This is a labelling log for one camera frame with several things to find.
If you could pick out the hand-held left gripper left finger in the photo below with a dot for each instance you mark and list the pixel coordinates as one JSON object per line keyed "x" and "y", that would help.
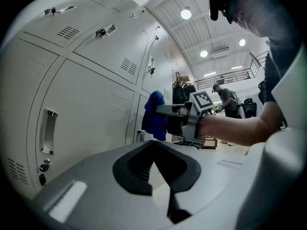
{"x": 96, "y": 188}

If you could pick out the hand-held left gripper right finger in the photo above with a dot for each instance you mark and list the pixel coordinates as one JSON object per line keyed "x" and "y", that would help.
{"x": 216, "y": 183}

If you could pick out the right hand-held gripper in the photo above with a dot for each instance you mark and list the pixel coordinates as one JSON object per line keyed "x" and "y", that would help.
{"x": 201, "y": 102}

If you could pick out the blue jacket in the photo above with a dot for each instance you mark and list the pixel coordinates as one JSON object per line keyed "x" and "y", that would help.
{"x": 154, "y": 121}

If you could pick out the person's right forearm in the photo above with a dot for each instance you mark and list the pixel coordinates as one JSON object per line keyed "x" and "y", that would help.
{"x": 235, "y": 130}

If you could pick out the grey metal locker cabinet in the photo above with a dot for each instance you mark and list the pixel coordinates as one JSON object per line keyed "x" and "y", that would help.
{"x": 91, "y": 99}

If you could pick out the black hanging jacket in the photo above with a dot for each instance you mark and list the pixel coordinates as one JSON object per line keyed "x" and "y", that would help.
{"x": 178, "y": 95}

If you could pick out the black metal clothes rack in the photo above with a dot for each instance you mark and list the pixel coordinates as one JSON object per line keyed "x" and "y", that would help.
{"x": 192, "y": 144}

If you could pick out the wooden crate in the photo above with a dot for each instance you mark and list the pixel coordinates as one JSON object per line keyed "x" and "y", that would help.
{"x": 209, "y": 143}

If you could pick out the long ceiling strip light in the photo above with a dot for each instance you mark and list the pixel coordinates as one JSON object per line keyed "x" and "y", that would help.
{"x": 209, "y": 74}
{"x": 237, "y": 67}

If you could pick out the metal mezzanine railing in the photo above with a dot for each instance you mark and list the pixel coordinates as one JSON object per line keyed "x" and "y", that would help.
{"x": 227, "y": 78}

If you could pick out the round ceiling light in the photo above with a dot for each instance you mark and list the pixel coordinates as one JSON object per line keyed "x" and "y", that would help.
{"x": 185, "y": 14}
{"x": 242, "y": 42}
{"x": 204, "y": 53}

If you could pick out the ceiling air conditioner unit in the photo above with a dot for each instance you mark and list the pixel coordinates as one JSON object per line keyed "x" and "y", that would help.
{"x": 220, "y": 49}

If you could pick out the black office chair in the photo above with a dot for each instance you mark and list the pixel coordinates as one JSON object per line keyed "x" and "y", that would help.
{"x": 250, "y": 106}

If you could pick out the person's head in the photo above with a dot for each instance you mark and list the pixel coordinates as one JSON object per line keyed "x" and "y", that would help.
{"x": 251, "y": 15}

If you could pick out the person's dark t-shirt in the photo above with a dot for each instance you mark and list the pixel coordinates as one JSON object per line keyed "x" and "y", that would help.
{"x": 283, "y": 44}

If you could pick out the black head-worn camera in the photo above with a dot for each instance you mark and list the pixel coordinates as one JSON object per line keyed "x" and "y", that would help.
{"x": 216, "y": 6}

